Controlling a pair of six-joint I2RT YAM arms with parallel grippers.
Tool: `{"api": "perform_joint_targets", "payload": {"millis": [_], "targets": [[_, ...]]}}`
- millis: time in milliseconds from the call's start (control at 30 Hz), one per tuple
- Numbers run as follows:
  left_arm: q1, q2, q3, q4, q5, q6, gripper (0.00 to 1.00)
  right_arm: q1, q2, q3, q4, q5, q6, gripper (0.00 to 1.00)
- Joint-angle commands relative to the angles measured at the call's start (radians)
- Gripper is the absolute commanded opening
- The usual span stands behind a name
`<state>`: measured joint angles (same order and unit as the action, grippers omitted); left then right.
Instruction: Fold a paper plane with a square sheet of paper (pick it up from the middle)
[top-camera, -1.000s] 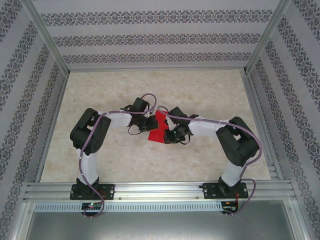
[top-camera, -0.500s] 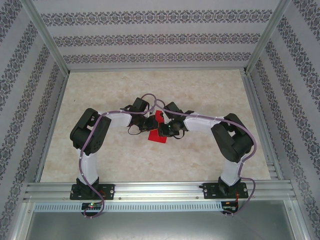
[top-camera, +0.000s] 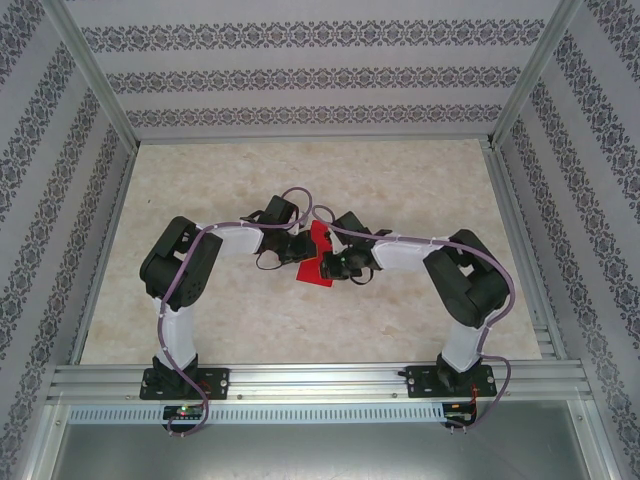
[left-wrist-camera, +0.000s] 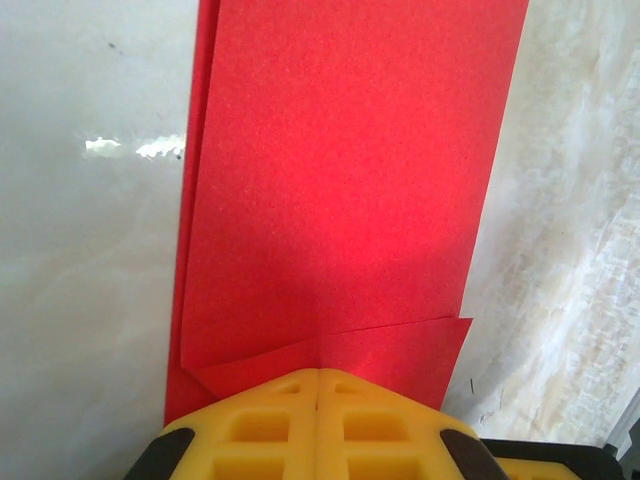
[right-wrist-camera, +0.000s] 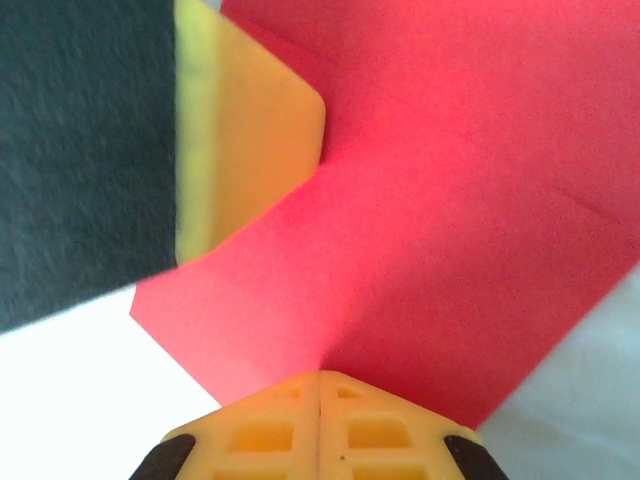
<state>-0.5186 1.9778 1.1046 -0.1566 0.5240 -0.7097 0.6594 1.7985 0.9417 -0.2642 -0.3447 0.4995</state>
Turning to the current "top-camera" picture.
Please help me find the red square paper sheet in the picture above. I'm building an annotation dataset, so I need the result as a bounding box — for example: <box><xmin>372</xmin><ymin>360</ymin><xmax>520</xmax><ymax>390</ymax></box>
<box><xmin>294</xmin><ymin>218</ymin><xmax>336</xmax><ymax>291</ymax></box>

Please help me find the grey metal panel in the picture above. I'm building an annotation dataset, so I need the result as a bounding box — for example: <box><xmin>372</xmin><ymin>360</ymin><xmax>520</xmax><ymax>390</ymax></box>
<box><xmin>52</xmin><ymin>422</ymin><xmax>609</xmax><ymax>480</ymax></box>

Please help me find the left controller board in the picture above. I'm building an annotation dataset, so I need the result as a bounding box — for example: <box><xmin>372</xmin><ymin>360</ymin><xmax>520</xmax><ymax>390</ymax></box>
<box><xmin>163</xmin><ymin>405</ymin><xmax>206</xmax><ymax>421</ymax></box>

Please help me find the thin black right gripper cable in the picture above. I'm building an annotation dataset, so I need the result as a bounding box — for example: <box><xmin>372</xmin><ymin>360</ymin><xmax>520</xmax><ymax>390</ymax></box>
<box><xmin>349</xmin><ymin>264</ymin><xmax>377</xmax><ymax>288</ymax></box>

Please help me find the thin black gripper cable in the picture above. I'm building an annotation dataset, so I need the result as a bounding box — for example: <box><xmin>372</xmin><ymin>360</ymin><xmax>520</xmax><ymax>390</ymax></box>
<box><xmin>349</xmin><ymin>264</ymin><xmax>377</xmax><ymax>288</ymax></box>
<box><xmin>254</xmin><ymin>248</ymin><xmax>284</xmax><ymax>273</ymax></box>

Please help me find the thin black left gripper cable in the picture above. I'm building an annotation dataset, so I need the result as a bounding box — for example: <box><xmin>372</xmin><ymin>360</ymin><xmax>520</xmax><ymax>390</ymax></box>
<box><xmin>254</xmin><ymin>248</ymin><xmax>284</xmax><ymax>273</ymax></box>

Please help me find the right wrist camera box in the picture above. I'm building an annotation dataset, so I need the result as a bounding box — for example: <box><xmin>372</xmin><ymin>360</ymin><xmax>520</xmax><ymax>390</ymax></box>
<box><xmin>332</xmin><ymin>211</ymin><xmax>366</xmax><ymax>236</ymax></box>

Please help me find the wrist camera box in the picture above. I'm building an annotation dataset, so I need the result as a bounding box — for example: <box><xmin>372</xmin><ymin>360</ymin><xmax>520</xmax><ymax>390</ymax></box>
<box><xmin>332</xmin><ymin>211</ymin><xmax>366</xmax><ymax>236</ymax></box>
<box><xmin>263</xmin><ymin>194</ymin><xmax>297</xmax><ymax>226</ymax></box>

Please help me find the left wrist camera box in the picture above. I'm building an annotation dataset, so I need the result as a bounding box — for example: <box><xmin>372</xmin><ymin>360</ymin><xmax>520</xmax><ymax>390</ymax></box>
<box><xmin>263</xmin><ymin>194</ymin><xmax>297</xmax><ymax>226</ymax></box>

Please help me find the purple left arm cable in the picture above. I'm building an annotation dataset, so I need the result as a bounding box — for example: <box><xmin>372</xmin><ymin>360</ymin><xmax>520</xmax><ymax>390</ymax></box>
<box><xmin>157</xmin><ymin>186</ymin><xmax>317</xmax><ymax>441</ymax></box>

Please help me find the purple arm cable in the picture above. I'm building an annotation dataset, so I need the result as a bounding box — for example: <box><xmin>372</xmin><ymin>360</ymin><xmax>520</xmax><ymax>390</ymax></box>
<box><xmin>157</xmin><ymin>186</ymin><xmax>317</xmax><ymax>441</ymax></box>
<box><xmin>312</xmin><ymin>204</ymin><xmax>516</xmax><ymax>436</ymax></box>

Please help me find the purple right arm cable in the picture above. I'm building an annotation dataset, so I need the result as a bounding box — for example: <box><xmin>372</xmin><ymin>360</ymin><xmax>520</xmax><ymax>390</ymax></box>
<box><xmin>312</xmin><ymin>204</ymin><xmax>516</xmax><ymax>436</ymax></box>

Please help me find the aluminium mounting rail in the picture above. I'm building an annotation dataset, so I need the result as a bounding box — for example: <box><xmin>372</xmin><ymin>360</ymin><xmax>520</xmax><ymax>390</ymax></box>
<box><xmin>47</xmin><ymin>362</ymin><xmax>594</xmax><ymax>404</ymax></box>

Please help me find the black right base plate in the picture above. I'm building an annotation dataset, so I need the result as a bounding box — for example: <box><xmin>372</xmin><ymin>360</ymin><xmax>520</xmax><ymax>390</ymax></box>
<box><xmin>405</xmin><ymin>364</ymin><xmax>499</xmax><ymax>400</ymax></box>

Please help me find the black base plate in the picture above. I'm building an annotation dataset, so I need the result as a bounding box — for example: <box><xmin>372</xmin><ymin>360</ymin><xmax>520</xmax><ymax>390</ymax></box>
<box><xmin>405</xmin><ymin>364</ymin><xmax>499</xmax><ymax>400</ymax></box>
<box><xmin>140</xmin><ymin>367</ymin><xmax>231</xmax><ymax>401</ymax></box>

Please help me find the slotted white cable duct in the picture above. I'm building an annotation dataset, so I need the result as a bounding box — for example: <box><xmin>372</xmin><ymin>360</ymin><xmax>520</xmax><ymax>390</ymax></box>
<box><xmin>67</xmin><ymin>403</ymin><xmax>446</xmax><ymax>425</ymax></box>

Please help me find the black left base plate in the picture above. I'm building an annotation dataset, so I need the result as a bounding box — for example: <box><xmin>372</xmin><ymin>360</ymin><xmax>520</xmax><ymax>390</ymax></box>
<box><xmin>140</xmin><ymin>367</ymin><xmax>231</xmax><ymax>401</ymax></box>

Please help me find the aluminium side rail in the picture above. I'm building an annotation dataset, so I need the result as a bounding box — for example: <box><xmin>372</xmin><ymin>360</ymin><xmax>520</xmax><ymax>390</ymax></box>
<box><xmin>69</xmin><ymin>147</ymin><xmax>139</xmax><ymax>365</ymax></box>
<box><xmin>482</xmin><ymin>142</ymin><xmax>569</xmax><ymax>361</ymax></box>

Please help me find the aluminium frame post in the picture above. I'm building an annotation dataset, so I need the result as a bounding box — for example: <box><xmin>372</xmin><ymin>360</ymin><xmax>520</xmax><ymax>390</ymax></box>
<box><xmin>47</xmin><ymin>0</ymin><xmax>141</xmax><ymax>149</ymax></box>
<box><xmin>487</xmin><ymin>0</ymin><xmax>586</xmax><ymax>151</ymax></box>

